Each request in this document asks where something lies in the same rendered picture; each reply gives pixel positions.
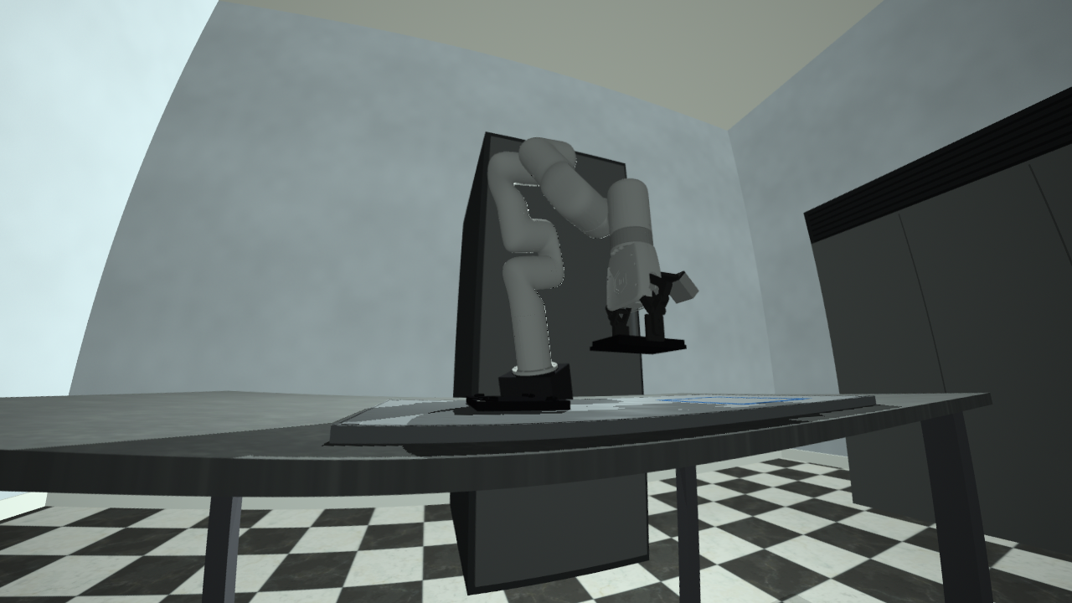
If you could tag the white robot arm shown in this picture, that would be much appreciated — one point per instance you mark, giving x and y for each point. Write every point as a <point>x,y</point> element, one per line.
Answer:
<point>548,165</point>

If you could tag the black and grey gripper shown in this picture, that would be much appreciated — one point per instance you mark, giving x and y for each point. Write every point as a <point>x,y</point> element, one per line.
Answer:
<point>628,280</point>

